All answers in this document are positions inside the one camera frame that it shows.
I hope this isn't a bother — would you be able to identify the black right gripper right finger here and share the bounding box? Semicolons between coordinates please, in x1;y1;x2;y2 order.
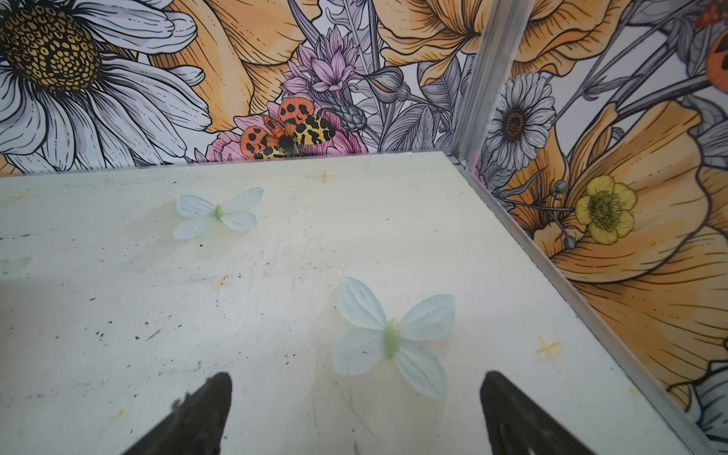
480;371;593;455

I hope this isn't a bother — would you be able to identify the aluminium table edge rail right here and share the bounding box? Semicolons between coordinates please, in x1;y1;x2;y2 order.
449;157;717;454

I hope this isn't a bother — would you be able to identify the aluminium corner post right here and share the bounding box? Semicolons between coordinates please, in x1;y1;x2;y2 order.
452;0;535;172

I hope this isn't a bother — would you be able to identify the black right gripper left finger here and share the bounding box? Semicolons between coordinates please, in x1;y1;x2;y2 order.
124;372;232;455

